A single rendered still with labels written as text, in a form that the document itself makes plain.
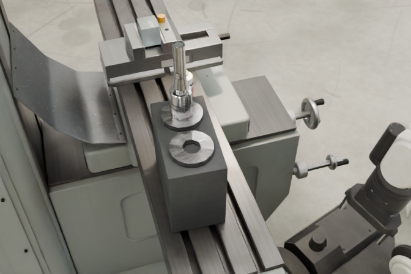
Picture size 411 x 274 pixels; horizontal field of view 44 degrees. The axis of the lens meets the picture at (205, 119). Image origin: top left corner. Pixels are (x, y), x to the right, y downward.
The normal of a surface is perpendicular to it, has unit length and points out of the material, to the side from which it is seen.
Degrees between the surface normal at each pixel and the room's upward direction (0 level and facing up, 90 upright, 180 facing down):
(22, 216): 88
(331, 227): 0
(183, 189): 90
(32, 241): 88
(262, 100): 0
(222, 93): 0
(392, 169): 89
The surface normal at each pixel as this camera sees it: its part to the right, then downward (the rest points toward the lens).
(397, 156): -0.77, 0.44
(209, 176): 0.23, 0.68
